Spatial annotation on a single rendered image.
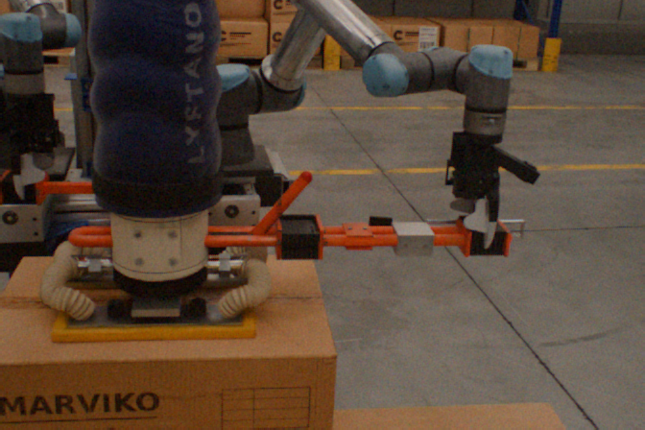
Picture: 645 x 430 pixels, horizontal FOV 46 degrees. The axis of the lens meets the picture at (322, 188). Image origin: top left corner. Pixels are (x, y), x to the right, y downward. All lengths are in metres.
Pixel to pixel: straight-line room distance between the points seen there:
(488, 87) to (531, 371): 1.93
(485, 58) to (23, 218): 1.07
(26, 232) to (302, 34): 0.78
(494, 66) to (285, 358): 0.61
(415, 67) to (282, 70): 0.59
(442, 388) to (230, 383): 1.72
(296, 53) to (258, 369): 0.83
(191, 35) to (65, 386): 0.60
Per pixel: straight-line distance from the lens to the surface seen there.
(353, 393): 2.86
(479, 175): 1.39
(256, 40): 8.61
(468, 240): 1.42
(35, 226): 1.83
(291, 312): 1.40
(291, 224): 1.40
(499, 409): 1.92
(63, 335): 1.34
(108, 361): 1.29
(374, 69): 1.33
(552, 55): 9.57
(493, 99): 1.35
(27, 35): 1.57
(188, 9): 1.20
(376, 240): 1.39
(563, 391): 3.06
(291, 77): 1.88
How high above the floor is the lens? 1.63
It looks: 20 degrees down
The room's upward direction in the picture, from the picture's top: 3 degrees clockwise
